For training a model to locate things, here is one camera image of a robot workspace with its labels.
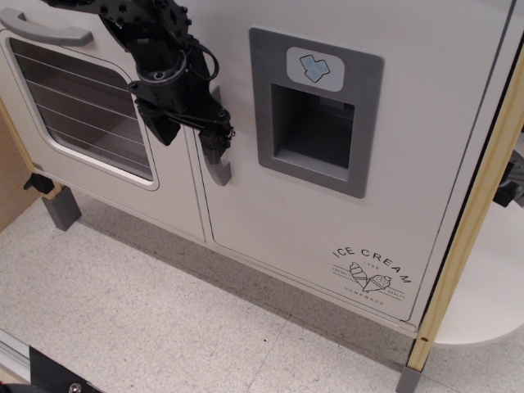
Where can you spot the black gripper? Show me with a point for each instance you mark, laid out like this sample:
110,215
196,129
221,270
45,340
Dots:
168,99

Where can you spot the grey fridge door handle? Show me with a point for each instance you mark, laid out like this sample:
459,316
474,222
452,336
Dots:
216,118

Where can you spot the white toy fridge door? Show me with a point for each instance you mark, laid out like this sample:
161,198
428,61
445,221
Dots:
446,64

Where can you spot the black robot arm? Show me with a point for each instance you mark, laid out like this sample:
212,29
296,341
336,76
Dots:
155,33

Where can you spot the white oven door with window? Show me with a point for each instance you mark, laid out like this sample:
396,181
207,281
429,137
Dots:
80,126

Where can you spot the grey ice dispenser panel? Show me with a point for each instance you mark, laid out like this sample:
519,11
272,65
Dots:
315,109

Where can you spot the grey left foot cap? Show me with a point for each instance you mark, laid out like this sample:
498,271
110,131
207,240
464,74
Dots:
63,209

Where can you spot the grey foot cap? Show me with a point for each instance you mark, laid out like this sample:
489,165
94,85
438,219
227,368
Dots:
409,379
63,209

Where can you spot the black left clamp knob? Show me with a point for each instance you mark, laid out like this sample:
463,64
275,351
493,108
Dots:
40,183

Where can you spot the black clamp knob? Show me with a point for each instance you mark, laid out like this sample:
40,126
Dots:
511,185
40,183

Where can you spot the white toy kitchen cabinet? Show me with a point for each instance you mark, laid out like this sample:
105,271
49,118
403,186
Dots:
329,143

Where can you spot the light wooden left panel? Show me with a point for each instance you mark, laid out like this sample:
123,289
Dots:
16,168

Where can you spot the black right clamp knob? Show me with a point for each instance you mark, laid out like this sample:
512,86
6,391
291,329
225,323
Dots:
511,185

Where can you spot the grey right foot cap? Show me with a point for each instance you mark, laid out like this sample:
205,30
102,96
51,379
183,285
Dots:
409,379

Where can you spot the grey oven door handle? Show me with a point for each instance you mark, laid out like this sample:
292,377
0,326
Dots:
70,36

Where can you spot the black base plate with screw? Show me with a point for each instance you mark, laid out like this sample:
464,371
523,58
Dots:
48,376

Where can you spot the aluminium rail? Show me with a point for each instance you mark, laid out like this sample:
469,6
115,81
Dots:
15,357

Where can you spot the light wooden right post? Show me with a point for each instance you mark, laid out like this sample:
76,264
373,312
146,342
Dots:
499,147

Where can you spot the white round base plate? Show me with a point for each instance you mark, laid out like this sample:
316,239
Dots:
487,304

